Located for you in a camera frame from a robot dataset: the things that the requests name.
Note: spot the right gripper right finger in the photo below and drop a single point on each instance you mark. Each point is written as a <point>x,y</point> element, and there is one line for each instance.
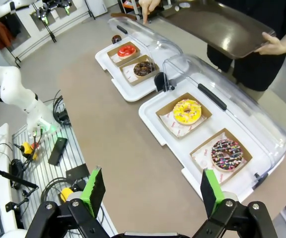
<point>210,193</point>

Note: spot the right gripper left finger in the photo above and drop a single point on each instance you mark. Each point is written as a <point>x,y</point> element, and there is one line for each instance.
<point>93,193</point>

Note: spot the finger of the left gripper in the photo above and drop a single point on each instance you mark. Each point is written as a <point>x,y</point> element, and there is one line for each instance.
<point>67,9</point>
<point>43,15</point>

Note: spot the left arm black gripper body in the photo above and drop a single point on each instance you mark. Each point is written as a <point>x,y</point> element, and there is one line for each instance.
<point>56,3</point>

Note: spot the chocolate colourful sprinkle donut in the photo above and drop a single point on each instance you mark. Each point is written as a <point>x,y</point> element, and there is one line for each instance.
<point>220,162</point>

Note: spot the white printed paper liner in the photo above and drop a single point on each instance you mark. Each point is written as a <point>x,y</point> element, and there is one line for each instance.
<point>114,58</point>
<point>202,158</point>
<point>180,130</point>
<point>129,74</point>

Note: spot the brown cardboard donut box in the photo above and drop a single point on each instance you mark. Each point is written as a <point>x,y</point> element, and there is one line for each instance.
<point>155,69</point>
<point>164,111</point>
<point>136,58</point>
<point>247,155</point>

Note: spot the chocolate nut donut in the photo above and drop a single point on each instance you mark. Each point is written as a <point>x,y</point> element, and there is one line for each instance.
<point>139,72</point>

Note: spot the dark brown serving tray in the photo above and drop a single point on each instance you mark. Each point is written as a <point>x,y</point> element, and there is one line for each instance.
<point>207,24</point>

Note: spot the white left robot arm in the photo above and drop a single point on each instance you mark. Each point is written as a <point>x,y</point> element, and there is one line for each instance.
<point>11,84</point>

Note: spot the red glazed donut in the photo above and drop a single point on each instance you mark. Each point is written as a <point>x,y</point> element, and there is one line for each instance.
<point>121,52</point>

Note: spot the yellow glazed sprinkle donut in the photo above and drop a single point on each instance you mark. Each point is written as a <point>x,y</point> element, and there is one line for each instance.
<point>180,116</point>

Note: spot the person in black shirt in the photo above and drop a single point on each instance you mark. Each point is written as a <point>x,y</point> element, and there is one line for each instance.
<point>257,72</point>

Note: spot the person's right hand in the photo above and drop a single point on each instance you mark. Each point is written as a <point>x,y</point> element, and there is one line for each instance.
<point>149,6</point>

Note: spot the person's left hand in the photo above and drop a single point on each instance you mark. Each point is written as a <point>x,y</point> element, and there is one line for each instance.
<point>274,47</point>

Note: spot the black tripod stand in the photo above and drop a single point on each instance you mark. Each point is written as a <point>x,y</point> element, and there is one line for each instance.
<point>50,29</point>

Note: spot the yellow emergency stop box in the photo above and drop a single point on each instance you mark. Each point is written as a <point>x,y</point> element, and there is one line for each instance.
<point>66,194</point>
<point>27,148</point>

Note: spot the black flat plate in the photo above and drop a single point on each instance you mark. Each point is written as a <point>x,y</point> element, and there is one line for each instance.
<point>77,171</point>

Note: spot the orange jacket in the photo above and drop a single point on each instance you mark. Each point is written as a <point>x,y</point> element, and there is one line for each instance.
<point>0,34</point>

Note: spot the black rectangular box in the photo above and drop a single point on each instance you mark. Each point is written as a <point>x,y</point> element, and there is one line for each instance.
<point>58,151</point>

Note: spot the white plastic display tray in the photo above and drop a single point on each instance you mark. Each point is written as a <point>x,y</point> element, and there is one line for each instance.
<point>103,59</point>
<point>153,116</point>

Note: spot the thin black rod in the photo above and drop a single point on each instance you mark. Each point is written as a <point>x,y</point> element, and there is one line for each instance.
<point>9,176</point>

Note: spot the clear plastic dome lid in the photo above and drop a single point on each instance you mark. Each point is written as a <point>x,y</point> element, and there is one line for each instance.
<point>153,42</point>
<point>244,104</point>

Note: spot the slotted aluminium base plate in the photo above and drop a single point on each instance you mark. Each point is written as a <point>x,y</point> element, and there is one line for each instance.
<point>46,171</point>

